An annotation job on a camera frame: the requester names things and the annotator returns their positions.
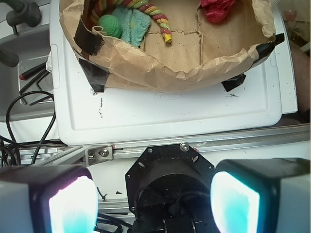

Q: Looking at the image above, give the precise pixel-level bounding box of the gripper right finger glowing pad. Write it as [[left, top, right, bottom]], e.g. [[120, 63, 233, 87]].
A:
[[210, 158, 311, 233]]

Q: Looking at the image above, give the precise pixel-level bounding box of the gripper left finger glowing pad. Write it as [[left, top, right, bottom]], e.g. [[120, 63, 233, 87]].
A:
[[0, 165, 99, 233]]

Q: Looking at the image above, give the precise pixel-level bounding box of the red paper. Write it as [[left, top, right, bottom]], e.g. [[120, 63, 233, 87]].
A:
[[200, 0, 236, 23]]

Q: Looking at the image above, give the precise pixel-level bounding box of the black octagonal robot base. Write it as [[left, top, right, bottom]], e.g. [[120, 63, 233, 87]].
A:
[[125, 143, 219, 233]]

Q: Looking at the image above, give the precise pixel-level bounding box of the white plastic bin lid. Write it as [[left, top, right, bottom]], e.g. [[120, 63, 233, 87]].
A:
[[50, 0, 297, 145]]

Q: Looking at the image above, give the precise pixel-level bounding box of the black hex key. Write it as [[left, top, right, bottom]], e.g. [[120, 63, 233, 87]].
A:
[[19, 70, 49, 95]]

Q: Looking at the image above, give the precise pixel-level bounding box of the brown paper bag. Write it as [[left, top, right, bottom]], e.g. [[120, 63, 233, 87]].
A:
[[59, 0, 277, 92]]

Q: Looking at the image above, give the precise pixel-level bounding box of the green rubber ball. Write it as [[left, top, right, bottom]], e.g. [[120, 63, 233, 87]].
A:
[[97, 15, 122, 38]]

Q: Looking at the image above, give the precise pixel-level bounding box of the teal terry cloth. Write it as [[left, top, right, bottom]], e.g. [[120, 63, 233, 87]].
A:
[[112, 6, 151, 48]]

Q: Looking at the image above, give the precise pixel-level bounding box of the black cable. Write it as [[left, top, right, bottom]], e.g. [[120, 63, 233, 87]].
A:
[[0, 91, 57, 168]]

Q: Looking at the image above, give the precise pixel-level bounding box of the aluminium extrusion rail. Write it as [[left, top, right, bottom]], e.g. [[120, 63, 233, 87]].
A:
[[36, 123, 311, 166]]

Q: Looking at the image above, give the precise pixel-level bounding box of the dark green clamp handle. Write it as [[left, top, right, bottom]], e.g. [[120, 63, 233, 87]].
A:
[[1, 0, 42, 35]]

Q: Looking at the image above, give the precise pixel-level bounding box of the multicolour twisted rope toy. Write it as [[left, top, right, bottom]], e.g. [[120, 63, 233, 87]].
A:
[[89, 0, 173, 43]]

